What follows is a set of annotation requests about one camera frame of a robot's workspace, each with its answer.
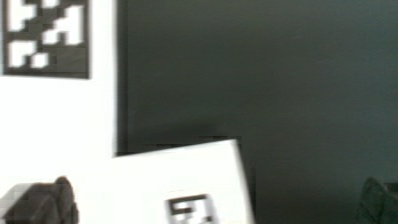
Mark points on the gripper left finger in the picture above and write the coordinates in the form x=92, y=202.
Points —
x=37, y=203

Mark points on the white marker sheet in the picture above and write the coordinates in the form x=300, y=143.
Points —
x=56, y=110

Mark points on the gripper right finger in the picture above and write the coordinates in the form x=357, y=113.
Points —
x=376, y=211

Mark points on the small white door panel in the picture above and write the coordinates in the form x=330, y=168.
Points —
x=175, y=186

